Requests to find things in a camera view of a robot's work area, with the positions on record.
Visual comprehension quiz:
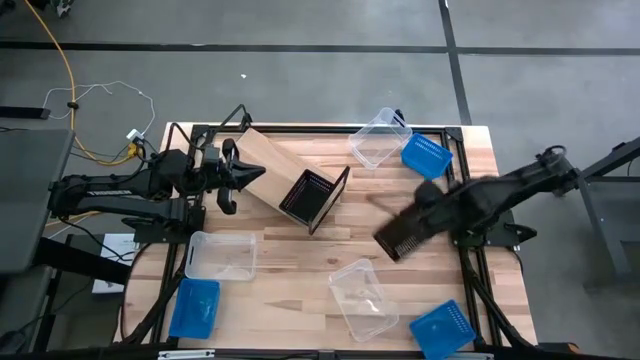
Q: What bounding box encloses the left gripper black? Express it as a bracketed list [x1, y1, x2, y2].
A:
[197, 137, 267, 217]

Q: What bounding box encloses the blue perforated plastic basket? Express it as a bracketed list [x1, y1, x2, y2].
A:
[400, 132, 455, 181]
[168, 277, 222, 340]
[408, 298, 478, 360]

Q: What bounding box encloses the black perforated plastic basket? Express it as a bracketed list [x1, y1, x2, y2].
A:
[373, 199, 451, 263]
[278, 168, 337, 228]

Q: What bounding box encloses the clear plastic basket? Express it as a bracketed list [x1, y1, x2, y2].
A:
[184, 230, 259, 282]
[347, 106, 414, 171]
[328, 258, 400, 344]

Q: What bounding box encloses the black clamp lever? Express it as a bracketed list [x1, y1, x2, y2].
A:
[503, 222, 539, 245]

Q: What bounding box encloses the white paper booklet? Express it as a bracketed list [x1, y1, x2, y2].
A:
[91, 232, 140, 296]

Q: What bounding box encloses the grey metal table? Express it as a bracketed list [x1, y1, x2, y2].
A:
[549, 134, 640, 291]

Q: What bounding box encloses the black desk beam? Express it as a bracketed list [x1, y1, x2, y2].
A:
[33, 236, 132, 287]

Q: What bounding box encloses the grey desk top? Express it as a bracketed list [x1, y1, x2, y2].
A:
[0, 128, 76, 275]

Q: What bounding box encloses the flat black bar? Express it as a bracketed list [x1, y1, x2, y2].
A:
[0, 105, 52, 121]

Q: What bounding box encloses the wooden shelf with black frame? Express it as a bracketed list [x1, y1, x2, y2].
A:
[234, 127, 352, 236]

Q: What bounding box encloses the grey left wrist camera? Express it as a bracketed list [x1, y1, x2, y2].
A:
[201, 145, 222, 167]

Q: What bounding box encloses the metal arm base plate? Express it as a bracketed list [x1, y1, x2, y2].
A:
[124, 214, 206, 245]
[452, 209, 521, 249]

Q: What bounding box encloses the thin white cable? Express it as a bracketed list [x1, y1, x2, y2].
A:
[41, 80, 157, 137]

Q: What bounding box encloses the yellow floor cable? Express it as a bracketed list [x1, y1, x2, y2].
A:
[22, 0, 147, 167]

